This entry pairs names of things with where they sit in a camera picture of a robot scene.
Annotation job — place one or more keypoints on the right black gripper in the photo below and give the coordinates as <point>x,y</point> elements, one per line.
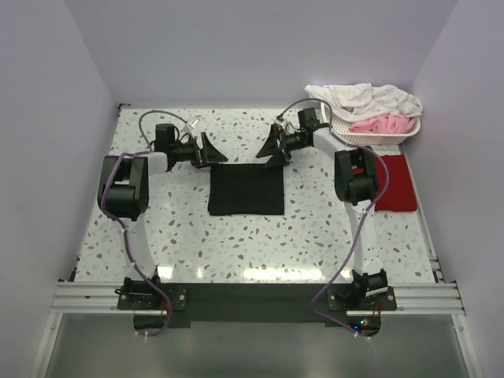
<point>272,145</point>

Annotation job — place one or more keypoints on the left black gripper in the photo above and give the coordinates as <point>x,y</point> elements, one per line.
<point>212,155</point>

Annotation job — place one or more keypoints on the black t shirt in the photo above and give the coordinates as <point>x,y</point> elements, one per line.
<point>246,189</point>

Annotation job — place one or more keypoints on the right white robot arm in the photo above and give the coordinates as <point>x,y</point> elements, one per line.
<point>357,186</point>

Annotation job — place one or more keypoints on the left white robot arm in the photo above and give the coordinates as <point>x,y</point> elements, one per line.
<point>124,194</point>

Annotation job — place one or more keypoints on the white perforated laundry basket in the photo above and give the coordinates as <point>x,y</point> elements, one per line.
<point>340,128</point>

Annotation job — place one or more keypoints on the white crumpled t shirt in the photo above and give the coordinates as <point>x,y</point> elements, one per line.
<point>364,101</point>

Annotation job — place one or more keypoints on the pink crumpled t shirt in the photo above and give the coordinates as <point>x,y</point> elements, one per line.
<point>385,124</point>

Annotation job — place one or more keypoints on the folded red t shirt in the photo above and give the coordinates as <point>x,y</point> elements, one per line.
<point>399,196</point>

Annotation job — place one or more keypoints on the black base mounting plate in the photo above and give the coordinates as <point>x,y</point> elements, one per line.
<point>180,305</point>

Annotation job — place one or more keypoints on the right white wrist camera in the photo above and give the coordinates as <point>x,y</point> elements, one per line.
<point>283,124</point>

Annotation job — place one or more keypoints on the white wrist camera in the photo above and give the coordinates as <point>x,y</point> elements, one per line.
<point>283,124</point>
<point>190,126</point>

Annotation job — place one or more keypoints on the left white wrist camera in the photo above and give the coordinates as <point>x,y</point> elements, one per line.
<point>190,126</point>

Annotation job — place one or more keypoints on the aluminium extrusion rail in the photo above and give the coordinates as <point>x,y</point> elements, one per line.
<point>411,298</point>

